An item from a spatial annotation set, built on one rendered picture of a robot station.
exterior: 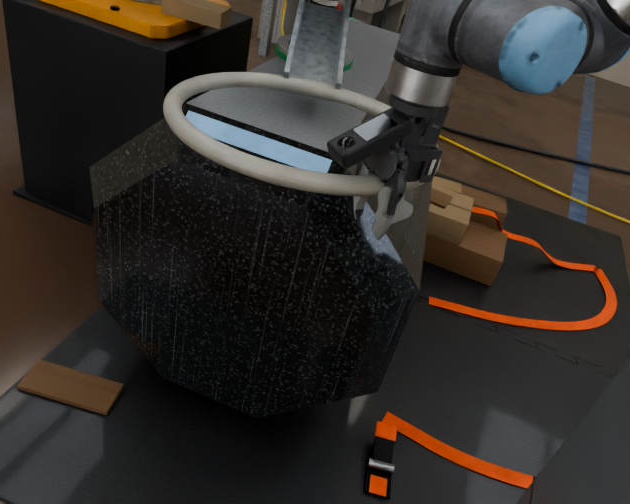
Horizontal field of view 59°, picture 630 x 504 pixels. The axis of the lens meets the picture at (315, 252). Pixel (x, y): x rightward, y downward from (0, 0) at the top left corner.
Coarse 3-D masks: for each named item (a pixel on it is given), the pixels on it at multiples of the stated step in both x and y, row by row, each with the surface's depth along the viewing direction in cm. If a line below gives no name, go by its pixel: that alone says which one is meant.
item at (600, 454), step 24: (624, 384) 86; (600, 408) 91; (624, 408) 82; (576, 432) 97; (600, 432) 87; (624, 432) 78; (576, 456) 92; (600, 456) 83; (624, 456) 75; (552, 480) 98; (576, 480) 88; (600, 480) 79; (624, 480) 72
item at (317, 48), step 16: (304, 0) 132; (304, 16) 136; (320, 16) 137; (336, 16) 138; (304, 32) 132; (320, 32) 133; (336, 32) 134; (304, 48) 128; (320, 48) 129; (336, 48) 130; (288, 64) 116; (304, 64) 125; (320, 64) 126; (336, 64) 126; (320, 80) 122; (336, 80) 116
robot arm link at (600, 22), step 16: (576, 0) 65; (592, 0) 65; (608, 0) 63; (624, 0) 62; (592, 16) 64; (608, 16) 64; (624, 16) 63; (592, 32) 64; (608, 32) 65; (624, 32) 65; (592, 48) 65; (608, 48) 67; (624, 48) 68; (592, 64) 68; (608, 64) 71
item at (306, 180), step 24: (240, 72) 112; (168, 96) 93; (336, 96) 117; (360, 96) 116; (168, 120) 87; (192, 144) 82; (216, 144) 80; (240, 168) 79; (264, 168) 78; (288, 168) 78; (432, 168) 91; (336, 192) 80; (360, 192) 81
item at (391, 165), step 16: (400, 112) 78; (416, 112) 74; (432, 112) 75; (416, 128) 78; (432, 128) 79; (400, 144) 79; (416, 144) 80; (432, 144) 81; (368, 160) 83; (384, 160) 79; (400, 160) 77; (416, 160) 79; (432, 160) 82; (384, 176) 80; (416, 176) 83; (432, 176) 83
